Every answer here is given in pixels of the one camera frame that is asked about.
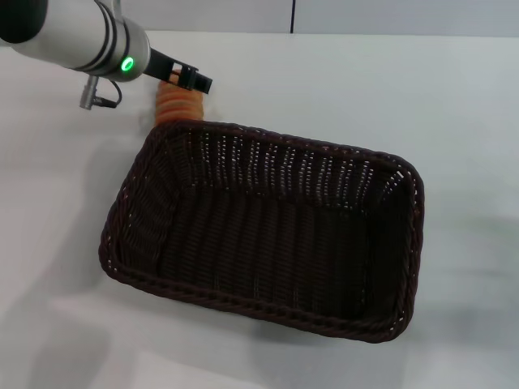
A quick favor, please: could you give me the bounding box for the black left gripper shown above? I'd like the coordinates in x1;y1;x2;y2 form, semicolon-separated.
144;46;215;95

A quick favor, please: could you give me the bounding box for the orange striped bread roll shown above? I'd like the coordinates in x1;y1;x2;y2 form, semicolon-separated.
155;69;206;126

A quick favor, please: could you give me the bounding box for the dark brown wicker basket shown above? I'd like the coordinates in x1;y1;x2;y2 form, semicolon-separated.
97;119;427;356

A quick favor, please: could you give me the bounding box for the left arm connector cable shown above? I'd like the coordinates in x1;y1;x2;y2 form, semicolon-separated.
78;75;122;109

